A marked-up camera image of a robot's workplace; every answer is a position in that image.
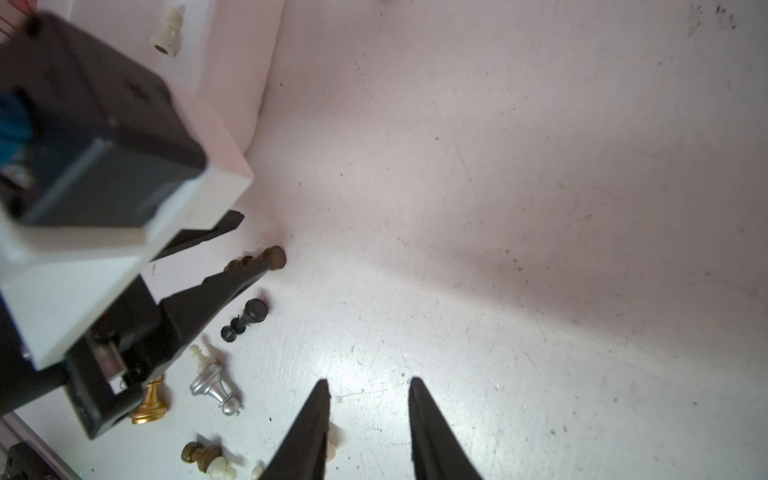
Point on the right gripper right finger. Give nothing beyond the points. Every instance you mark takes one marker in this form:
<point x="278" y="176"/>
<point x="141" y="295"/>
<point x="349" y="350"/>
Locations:
<point x="436" y="452"/>

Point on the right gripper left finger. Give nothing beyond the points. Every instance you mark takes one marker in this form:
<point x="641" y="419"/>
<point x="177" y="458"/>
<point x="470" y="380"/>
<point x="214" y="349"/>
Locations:
<point x="303" y="452"/>

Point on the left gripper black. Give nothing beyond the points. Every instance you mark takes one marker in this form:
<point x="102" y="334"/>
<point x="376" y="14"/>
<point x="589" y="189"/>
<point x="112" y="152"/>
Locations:
<point x="101" y="373"/>

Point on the brown wooden knight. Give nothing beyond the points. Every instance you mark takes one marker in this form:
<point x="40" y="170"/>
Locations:
<point x="273" y="258"/>

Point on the black and white pawn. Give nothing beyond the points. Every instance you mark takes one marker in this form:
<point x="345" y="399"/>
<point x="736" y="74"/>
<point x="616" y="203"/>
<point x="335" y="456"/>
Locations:
<point x="167" y="38"/>

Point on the gold silver chess piece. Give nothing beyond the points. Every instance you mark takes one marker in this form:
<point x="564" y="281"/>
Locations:
<point x="151" y="408"/>

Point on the white storage tray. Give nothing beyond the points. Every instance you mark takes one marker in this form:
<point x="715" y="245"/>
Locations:
<point x="224" y="56"/>

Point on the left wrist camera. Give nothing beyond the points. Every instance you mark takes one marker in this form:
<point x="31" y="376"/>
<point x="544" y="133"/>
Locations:
<point x="103" y="163"/>

